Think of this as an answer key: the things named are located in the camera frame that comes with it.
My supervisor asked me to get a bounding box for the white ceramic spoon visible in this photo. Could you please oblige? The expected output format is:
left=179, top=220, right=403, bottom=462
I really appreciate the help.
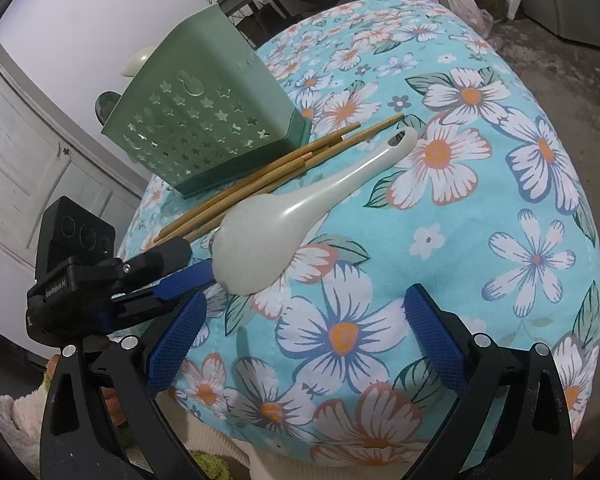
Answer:
left=212, top=126, right=421, bottom=295
left=122, top=45, right=156, bottom=78

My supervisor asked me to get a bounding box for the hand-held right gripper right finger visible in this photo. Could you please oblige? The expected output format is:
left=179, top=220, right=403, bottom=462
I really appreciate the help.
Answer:
left=404, top=284, right=573, bottom=480

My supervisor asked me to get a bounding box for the bamboo chopstick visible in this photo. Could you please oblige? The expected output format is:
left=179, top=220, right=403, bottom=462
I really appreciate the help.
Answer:
left=155, top=122, right=363, bottom=240
left=185, top=210, right=231, bottom=242
left=180, top=114, right=406, bottom=242
left=167, top=130, right=341, bottom=241

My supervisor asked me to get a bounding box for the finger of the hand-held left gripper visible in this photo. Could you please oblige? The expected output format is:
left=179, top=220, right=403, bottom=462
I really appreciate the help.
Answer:
left=111, top=259, right=217, bottom=333
left=122, top=236, right=192, bottom=293

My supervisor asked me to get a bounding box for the floral turquoise blanket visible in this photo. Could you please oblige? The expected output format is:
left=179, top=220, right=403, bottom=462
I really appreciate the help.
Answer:
left=117, top=0, right=600, bottom=466

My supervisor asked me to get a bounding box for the green plastic utensil holder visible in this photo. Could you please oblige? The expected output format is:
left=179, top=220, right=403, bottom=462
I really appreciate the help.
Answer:
left=100, top=2, right=313, bottom=198

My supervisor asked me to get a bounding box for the silver refrigerator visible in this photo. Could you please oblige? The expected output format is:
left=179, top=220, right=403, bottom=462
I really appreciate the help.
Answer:
left=517, top=0, right=600, bottom=48

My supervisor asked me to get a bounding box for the pink plastic bag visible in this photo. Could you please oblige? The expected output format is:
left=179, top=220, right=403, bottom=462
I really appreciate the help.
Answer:
left=450, top=0, right=496, bottom=36

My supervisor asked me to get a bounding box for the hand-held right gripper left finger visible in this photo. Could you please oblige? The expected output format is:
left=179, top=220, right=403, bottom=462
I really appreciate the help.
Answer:
left=40, top=290, right=208, bottom=480

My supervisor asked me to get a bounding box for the green bag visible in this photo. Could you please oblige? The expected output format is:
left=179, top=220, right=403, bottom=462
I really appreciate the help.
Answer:
left=472, top=0, right=508, bottom=23

